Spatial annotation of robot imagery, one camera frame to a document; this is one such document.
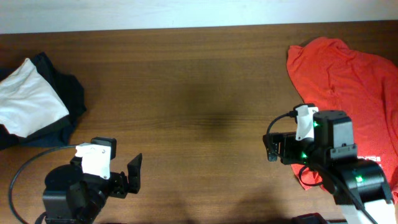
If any red t-shirt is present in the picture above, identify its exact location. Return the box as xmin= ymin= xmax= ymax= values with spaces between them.
xmin=287 ymin=37 xmax=397 ymax=199

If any white printed t-shirt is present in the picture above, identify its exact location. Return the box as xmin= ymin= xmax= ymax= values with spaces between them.
xmin=1 ymin=58 xmax=69 ymax=138

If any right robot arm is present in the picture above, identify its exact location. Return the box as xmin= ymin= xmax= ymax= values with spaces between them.
xmin=262 ymin=104 xmax=397 ymax=223

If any dark folded clothes pile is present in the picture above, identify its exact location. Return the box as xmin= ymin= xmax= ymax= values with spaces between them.
xmin=1 ymin=52 xmax=86 ymax=150

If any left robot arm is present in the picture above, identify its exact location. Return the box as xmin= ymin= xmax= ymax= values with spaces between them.
xmin=36 ymin=137 xmax=143 ymax=223

